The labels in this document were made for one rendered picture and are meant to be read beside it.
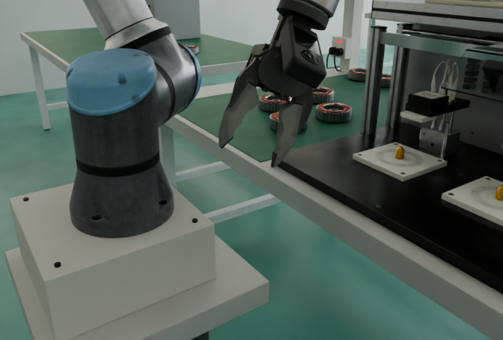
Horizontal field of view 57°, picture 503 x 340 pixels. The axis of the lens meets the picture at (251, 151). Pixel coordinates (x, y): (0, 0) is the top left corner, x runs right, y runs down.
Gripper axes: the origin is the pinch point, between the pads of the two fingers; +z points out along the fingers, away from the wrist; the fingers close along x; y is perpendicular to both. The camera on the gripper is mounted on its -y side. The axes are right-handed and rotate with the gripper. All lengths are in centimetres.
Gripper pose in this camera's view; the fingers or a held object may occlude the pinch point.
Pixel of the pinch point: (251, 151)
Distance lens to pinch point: 61.3
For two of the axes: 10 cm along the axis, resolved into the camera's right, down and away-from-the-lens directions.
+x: -8.9, -3.4, -2.9
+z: -3.8, 9.2, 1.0
